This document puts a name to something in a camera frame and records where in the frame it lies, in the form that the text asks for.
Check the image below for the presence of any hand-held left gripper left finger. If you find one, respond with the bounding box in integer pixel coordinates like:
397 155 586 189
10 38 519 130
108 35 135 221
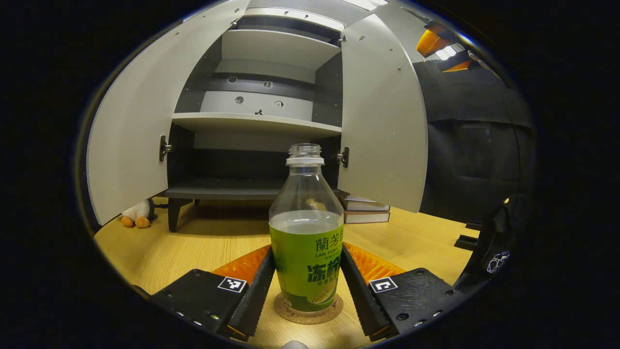
150 245 277 340

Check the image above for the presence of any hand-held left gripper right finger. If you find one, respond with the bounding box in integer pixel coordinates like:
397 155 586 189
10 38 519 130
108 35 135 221
339 242 468 341

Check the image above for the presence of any round cork coaster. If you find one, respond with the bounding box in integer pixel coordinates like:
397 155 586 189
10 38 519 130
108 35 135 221
274 291 344 324

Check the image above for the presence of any clear bottle with green label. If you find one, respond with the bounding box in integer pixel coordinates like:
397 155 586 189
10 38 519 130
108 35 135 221
269 143 344 313

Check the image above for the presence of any white cabinet door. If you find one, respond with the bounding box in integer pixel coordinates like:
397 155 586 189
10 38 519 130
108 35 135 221
338 14 429 214
86 0 250 226

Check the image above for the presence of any white and grey cabinet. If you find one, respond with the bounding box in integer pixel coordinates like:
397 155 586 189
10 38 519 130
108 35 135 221
160 0 349 232

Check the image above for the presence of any black backdrop cloth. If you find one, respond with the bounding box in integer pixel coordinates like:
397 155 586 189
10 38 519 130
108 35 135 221
417 58 538 228

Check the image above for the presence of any plain white book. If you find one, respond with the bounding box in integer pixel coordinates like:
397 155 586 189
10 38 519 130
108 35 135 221
345 211 390 224

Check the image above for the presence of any white book with dark picture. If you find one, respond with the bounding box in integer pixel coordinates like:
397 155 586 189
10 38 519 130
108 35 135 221
341 194 390 212

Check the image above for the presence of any white and orange plush toy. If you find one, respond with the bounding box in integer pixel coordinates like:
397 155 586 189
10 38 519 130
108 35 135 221
121 199 158 228

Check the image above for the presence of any black object with white print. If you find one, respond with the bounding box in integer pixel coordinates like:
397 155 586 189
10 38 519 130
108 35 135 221
455 194 533 291

